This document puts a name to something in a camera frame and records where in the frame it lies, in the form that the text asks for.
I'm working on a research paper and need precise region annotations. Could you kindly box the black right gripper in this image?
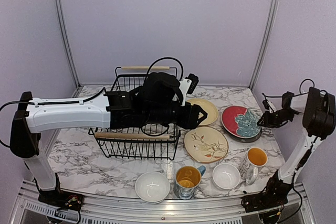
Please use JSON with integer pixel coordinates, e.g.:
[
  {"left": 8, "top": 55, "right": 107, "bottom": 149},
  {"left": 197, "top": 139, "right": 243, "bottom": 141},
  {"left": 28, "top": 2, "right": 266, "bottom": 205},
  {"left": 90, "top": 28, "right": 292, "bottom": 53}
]
[{"left": 256, "top": 109, "right": 293, "bottom": 128}]

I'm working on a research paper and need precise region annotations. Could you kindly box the pale yellow round plate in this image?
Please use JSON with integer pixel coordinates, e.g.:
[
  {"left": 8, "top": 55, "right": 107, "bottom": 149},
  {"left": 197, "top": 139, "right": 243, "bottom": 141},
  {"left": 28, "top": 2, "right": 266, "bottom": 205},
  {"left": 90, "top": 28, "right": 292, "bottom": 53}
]
[{"left": 188, "top": 98, "right": 218, "bottom": 126}]

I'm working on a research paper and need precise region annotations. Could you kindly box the red and teal plate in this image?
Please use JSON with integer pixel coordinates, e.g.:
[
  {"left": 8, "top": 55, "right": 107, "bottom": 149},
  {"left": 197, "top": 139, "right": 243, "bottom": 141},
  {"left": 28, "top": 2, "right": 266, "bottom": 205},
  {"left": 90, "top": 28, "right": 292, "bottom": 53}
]
[{"left": 221, "top": 105, "right": 260, "bottom": 128}]

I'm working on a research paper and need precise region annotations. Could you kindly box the black wire dish rack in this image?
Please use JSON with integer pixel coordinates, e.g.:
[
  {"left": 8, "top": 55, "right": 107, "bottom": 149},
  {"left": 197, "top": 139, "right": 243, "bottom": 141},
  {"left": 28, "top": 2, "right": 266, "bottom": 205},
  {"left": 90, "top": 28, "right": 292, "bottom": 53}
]
[{"left": 88, "top": 66, "right": 181, "bottom": 161}]

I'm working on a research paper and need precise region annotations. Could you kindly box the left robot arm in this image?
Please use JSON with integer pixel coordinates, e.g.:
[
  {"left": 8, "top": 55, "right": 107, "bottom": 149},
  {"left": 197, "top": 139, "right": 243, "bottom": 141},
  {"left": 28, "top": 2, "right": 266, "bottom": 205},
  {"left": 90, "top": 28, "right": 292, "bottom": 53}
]
[{"left": 9, "top": 72, "right": 207, "bottom": 206}]

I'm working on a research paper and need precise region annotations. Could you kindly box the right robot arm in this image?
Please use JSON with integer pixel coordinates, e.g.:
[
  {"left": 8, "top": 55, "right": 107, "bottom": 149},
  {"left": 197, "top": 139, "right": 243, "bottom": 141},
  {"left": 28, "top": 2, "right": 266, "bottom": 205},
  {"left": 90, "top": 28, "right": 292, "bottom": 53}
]
[{"left": 257, "top": 87, "right": 335, "bottom": 207}]

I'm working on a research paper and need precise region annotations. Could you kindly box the grey reindeer plate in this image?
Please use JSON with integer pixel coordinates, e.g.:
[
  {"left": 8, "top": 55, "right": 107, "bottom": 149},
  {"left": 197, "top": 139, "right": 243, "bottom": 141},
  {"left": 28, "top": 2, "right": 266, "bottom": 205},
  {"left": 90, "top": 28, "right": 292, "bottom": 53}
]
[{"left": 222, "top": 123, "right": 262, "bottom": 143}]

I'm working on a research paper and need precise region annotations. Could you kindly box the cream bird pattern plate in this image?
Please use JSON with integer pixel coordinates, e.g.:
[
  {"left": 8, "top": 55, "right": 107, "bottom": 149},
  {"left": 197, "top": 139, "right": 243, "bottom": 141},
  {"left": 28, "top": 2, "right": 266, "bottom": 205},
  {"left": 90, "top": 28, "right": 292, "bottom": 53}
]
[{"left": 184, "top": 126, "right": 229, "bottom": 164}]

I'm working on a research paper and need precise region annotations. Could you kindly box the white patterned mug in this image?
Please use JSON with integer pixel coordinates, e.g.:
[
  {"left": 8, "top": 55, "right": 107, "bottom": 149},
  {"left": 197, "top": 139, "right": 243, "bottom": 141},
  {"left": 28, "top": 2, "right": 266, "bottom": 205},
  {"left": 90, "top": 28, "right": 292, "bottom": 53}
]
[{"left": 238, "top": 147, "right": 268, "bottom": 185}]

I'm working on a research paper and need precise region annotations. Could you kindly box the small white bowl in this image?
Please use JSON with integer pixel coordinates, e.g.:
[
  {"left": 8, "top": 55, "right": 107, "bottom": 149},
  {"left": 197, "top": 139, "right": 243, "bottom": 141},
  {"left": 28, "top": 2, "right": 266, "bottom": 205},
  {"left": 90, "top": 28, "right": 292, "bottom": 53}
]
[{"left": 212, "top": 163, "right": 240, "bottom": 190}]

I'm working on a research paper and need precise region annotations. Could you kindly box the large white bowl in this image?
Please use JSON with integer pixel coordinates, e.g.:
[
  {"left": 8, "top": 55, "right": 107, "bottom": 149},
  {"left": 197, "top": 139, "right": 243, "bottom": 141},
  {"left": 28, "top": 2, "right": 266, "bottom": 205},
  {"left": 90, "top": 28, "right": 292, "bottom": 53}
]
[{"left": 134, "top": 172, "right": 171, "bottom": 204}]

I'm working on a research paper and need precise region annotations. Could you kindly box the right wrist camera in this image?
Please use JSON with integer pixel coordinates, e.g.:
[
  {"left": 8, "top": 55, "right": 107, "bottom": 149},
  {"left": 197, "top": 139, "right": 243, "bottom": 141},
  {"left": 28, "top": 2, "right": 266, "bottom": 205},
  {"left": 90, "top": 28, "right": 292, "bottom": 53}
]
[{"left": 262, "top": 93, "right": 276, "bottom": 113}]

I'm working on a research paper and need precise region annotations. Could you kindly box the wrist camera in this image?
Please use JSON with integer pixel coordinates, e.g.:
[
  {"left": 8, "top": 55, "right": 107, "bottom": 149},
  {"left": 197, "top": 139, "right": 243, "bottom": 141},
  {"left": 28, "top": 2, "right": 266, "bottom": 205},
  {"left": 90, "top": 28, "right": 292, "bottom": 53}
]
[
  {"left": 179, "top": 73, "right": 199, "bottom": 106},
  {"left": 262, "top": 93, "right": 276, "bottom": 113}
]

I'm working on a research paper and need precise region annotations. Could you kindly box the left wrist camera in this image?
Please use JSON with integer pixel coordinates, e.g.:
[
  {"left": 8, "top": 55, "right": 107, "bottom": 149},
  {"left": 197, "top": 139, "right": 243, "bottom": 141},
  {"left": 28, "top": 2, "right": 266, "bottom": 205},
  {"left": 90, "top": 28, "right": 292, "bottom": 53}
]
[{"left": 179, "top": 73, "right": 199, "bottom": 106}]

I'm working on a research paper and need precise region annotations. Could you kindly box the blue handled mug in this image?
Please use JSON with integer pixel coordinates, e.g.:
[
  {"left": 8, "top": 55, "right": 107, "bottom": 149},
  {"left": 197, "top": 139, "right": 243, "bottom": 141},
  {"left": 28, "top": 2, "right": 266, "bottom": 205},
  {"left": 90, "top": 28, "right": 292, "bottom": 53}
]
[{"left": 174, "top": 165, "right": 206, "bottom": 200}]

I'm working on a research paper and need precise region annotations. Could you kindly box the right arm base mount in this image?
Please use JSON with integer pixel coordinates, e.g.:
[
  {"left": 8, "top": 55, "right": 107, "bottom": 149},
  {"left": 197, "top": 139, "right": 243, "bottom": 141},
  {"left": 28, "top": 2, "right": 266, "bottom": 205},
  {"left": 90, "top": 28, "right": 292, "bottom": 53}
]
[{"left": 241, "top": 193, "right": 288, "bottom": 212}]

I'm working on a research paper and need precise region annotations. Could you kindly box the right aluminium frame post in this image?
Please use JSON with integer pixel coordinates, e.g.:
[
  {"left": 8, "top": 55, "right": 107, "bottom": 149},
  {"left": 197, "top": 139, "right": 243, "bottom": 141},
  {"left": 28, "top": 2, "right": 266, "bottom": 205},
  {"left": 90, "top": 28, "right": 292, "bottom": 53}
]
[{"left": 249, "top": 0, "right": 279, "bottom": 90}]

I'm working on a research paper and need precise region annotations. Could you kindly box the aluminium frame post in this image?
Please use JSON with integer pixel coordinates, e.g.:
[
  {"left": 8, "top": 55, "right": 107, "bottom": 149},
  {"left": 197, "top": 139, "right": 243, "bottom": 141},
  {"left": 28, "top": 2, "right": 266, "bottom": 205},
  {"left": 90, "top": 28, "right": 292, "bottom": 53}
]
[
  {"left": 54, "top": 0, "right": 81, "bottom": 89},
  {"left": 249, "top": 0, "right": 279, "bottom": 90}
]

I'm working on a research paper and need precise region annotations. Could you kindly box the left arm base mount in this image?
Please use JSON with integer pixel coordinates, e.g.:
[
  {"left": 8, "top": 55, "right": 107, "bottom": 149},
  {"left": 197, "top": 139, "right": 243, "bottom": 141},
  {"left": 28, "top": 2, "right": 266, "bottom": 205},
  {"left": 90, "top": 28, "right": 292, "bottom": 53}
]
[{"left": 38, "top": 191, "right": 84, "bottom": 211}]

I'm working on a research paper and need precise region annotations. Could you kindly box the aluminium front rail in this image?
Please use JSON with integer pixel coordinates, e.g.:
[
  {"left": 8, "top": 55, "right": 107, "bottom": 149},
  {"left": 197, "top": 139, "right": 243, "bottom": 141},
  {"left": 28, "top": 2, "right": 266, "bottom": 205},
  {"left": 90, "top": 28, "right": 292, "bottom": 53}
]
[{"left": 10, "top": 189, "right": 316, "bottom": 224}]

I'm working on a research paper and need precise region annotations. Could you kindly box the left aluminium frame post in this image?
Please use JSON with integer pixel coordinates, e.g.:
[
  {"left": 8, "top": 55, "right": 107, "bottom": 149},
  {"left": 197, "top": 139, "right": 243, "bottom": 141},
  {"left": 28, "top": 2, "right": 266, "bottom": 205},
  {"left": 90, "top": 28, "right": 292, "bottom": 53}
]
[{"left": 54, "top": 0, "right": 81, "bottom": 89}]

